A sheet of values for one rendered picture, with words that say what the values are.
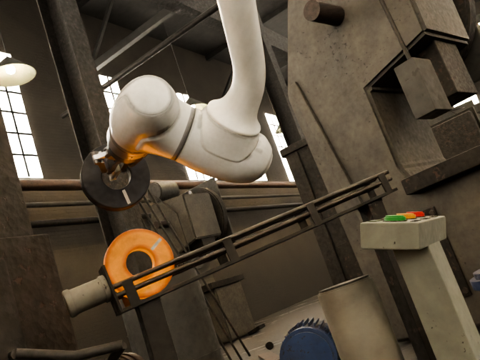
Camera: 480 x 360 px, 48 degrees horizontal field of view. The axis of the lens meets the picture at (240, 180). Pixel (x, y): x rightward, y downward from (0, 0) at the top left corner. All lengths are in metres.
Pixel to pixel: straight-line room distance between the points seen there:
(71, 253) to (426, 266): 8.69
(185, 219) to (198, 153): 8.00
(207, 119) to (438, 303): 0.55
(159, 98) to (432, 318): 0.65
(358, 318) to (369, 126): 2.27
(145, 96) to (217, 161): 0.17
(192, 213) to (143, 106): 8.08
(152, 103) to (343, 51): 2.61
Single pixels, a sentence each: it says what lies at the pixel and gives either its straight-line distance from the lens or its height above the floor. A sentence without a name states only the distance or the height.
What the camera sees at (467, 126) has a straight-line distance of 7.14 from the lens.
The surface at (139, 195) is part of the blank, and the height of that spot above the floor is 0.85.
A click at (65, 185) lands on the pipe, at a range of 8.98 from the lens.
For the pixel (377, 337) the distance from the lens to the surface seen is 1.11.
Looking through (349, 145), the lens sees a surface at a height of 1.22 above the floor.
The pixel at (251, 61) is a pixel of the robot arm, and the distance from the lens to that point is 0.87.
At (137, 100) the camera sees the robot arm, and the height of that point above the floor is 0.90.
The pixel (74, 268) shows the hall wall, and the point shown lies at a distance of 9.49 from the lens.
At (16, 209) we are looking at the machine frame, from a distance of 1.49.
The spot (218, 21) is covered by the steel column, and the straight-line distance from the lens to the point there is 9.34.
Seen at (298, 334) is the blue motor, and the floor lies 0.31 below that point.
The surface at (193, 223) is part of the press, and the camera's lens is 8.87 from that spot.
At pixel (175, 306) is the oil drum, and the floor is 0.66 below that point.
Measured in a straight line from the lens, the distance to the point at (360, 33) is 3.35.
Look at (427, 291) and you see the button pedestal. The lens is 1.09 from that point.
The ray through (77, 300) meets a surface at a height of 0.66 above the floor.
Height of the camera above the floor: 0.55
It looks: 12 degrees up
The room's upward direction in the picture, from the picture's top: 19 degrees counter-clockwise
